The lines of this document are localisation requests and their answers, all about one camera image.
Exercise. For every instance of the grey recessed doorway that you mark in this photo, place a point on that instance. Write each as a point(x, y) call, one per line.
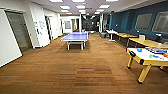
point(49, 28)
point(20, 31)

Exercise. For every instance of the white work table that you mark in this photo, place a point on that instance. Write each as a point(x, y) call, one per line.
point(143, 59)

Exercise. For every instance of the small white round table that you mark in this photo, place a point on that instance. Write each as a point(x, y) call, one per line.
point(111, 31)

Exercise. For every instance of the blue ping pong table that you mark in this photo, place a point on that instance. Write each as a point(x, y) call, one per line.
point(75, 36)

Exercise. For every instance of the small beige box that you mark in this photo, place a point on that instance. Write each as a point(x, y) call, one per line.
point(141, 37)

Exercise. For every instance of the white wall notice sheet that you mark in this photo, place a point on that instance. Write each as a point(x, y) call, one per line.
point(42, 24)

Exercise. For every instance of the small black wall panel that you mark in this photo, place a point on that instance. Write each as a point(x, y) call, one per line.
point(38, 31)

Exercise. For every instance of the dark grey floor bin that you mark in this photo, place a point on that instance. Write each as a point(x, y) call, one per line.
point(103, 35)

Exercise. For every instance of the interior glass window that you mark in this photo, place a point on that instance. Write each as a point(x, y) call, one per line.
point(160, 22)
point(143, 21)

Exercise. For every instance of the long wooden table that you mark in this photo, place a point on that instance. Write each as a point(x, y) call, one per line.
point(125, 35)
point(146, 42)

